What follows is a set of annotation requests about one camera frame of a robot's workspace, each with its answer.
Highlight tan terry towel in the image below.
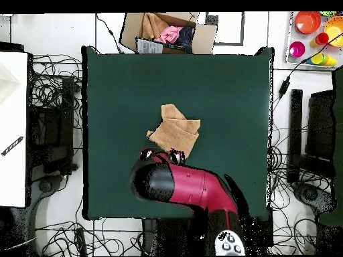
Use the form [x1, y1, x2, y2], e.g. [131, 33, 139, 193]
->
[145, 103, 201, 159]

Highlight dark green table cloth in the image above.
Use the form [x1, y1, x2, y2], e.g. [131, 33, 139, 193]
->
[81, 46, 275, 221]
[318, 66, 343, 227]

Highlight black equipment rack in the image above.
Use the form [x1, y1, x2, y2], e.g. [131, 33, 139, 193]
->
[27, 76, 77, 177]

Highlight white shipping label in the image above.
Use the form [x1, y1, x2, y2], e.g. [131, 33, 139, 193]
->
[135, 37, 164, 54]

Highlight black power strip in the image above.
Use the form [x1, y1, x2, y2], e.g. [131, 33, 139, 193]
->
[74, 226, 87, 256]

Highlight grey stand leg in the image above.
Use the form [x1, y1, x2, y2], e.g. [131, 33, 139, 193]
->
[27, 173, 66, 223]
[291, 181, 337, 215]

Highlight dark blue jeans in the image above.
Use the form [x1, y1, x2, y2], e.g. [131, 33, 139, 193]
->
[174, 25, 195, 54]

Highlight pink garment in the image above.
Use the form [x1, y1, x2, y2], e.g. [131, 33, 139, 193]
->
[154, 25, 184, 45]

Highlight brown cardboard box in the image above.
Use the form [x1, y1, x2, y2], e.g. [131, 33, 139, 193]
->
[119, 11, 218, 55]

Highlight tan cloth bundle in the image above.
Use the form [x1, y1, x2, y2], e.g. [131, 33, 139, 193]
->
[141, 12, 169, 41]

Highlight black upright bar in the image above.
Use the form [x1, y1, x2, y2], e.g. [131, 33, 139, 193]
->
[287, 88, 303, 184]

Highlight white table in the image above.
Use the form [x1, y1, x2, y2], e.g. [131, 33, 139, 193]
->
[0, 51, 29, 208]

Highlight black printed strip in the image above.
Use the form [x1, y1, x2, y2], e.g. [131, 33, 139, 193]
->
[0, 135, 24, 157]

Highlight black case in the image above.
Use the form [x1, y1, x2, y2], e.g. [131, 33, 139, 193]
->
[305, 89, 336, 177]

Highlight magenta plastic bowl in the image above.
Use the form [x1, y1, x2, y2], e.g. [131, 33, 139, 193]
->
[288, 40, 305, 58]

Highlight yellow plastic cup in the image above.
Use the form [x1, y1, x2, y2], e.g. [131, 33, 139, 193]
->
[305, 52, 338, 67]

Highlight white tray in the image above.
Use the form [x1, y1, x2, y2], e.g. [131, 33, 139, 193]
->
[285, 11, 343, 70]

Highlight orange plastic bowl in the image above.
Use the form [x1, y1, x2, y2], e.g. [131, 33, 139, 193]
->
[294, 11, 322, 35]

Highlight red plastic cup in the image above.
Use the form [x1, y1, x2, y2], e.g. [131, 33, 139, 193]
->
[309, 31, 330, 49]

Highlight yellow plastic bowl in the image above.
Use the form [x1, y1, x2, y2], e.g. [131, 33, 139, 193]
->
[323, 15, 343, 48]

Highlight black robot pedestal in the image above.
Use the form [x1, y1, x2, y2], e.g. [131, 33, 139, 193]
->
[141, 218, 208, 256]

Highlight black cable tangle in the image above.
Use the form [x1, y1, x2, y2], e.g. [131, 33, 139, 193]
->
[31, 53, 84, 129]
[267, 144, 333, 255]
[34, 218, 143, 256]

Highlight thin black cable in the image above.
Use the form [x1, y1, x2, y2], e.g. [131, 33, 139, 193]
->
[95, 13, 125, 54]

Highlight black cable with adapter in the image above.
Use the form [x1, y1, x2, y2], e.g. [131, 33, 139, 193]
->
[271, 31, 343, 112]

